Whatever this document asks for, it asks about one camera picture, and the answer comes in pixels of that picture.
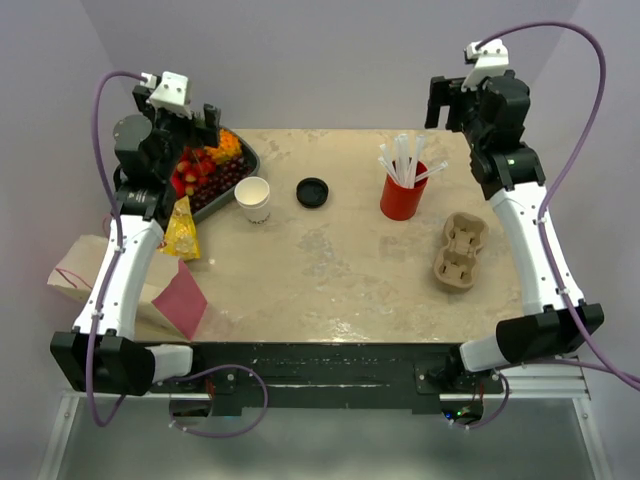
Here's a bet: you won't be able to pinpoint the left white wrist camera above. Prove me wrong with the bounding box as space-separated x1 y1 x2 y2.
140 71 193 119

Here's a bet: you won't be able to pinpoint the cardboard cup carrier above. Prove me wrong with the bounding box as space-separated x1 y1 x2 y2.
433 212 489 293

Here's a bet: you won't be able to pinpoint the white paper cup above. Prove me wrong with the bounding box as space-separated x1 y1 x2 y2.
234 176 271 224

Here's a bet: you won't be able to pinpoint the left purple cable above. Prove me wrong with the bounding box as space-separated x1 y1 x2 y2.
85 69 269 440

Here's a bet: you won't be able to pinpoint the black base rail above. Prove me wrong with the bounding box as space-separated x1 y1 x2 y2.
151 342 503 416

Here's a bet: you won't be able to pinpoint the yellow chips bag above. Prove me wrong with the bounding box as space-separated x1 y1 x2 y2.
158 196 201 261

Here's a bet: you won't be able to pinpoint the red straw holder cup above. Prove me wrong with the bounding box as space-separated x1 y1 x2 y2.
380 174 428 221

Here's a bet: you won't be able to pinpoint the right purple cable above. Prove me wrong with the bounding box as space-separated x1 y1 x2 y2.
449 20 640 430

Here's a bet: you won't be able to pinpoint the black cup lid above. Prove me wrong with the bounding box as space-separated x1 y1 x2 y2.
296 177 329 209

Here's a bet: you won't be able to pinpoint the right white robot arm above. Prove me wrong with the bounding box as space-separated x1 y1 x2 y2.
425 70 604 393

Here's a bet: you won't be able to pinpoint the white wrapped straws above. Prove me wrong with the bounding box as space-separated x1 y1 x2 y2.
378 134 448 189

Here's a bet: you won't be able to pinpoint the purple grape bunch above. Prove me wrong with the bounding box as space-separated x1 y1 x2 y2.
190 157 252 212

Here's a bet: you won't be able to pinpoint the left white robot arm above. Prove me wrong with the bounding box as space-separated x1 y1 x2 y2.
50 73 220 396

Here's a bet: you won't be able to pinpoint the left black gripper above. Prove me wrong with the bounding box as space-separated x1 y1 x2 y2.
134 88 220 181

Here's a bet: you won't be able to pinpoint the brown paper bag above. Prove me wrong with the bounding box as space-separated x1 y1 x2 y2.
47 235 208 341

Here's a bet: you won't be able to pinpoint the purple cable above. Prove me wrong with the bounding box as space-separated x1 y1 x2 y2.
449 20 640 430
85 69 269 440

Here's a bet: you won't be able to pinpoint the grey fruit tray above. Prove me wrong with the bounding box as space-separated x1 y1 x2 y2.
171 128 260 223

